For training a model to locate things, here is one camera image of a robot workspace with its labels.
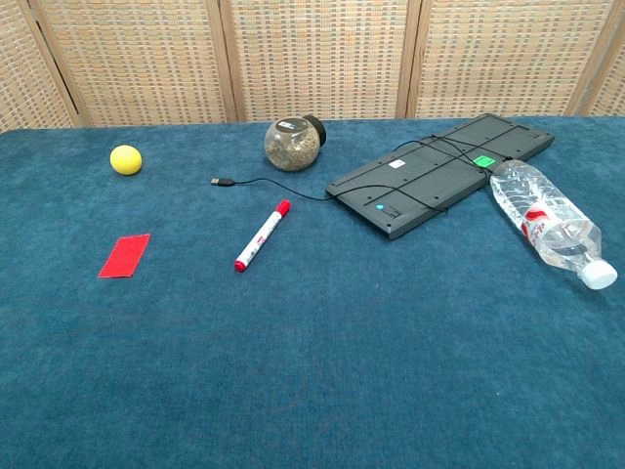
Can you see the blue table cloth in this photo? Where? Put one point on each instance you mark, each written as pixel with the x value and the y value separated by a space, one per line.
pixel 312 317

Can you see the red rectangular card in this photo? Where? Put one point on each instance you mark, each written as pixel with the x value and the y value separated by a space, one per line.
pixel 124 256

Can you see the round glass jar black lid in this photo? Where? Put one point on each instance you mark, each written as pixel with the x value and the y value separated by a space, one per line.
pixel 291 145

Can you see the clear plastic water bottle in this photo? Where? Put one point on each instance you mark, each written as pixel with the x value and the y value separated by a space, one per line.
pixel 547 215

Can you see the red whiteboard marker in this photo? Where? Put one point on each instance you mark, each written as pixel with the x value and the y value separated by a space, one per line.
pixel 262 235

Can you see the black computer keyboard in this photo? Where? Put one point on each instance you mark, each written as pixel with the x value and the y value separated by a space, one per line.
pixel 439 173

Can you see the woven folding screen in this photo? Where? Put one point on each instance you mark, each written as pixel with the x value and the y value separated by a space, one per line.
pixel 312 58

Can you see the yellow foam ball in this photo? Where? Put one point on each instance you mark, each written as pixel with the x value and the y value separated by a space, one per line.
pixel 126 159

